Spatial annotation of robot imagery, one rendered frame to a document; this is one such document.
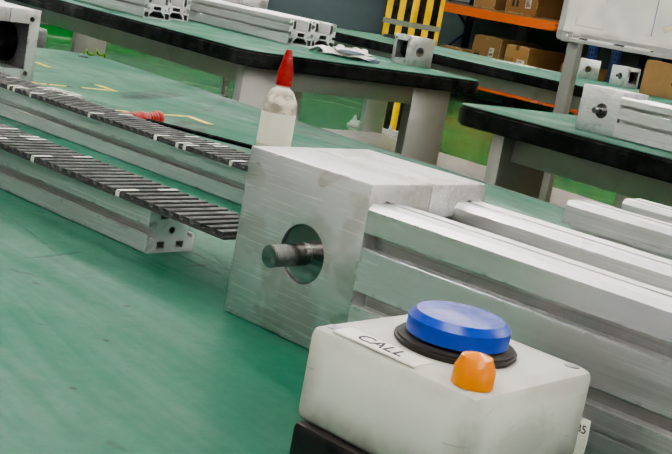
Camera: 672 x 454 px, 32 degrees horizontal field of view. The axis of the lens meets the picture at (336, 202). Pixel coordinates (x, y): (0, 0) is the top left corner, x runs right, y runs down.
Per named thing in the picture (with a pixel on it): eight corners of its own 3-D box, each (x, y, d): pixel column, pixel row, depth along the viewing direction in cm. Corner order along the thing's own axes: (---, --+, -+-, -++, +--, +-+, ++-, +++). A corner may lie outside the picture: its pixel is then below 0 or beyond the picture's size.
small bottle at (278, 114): (294, 162, 125) (313, 53, 123) (276, 163, 121) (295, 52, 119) (265, 154, 126) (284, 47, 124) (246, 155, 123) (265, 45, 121)
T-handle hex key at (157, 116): (109, 125, 127) (111, 109, 126) (154, 123, 134) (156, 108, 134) (230, 157, 120) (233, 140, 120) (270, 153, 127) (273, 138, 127)
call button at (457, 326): (379, 350, 44) (389, 300, 44) (442, 339, 47) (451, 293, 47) (462, 386, 42) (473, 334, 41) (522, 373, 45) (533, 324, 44)
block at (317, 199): (190, 313, 63) (218, 143, 62) (341, 297, 72) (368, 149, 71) (306, 370, 57) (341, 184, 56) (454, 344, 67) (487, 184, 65)
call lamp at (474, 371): (441, 379, 40) (448, 347, 40) (467, 374, 41) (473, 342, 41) (476, 395, 39) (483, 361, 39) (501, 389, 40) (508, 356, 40)
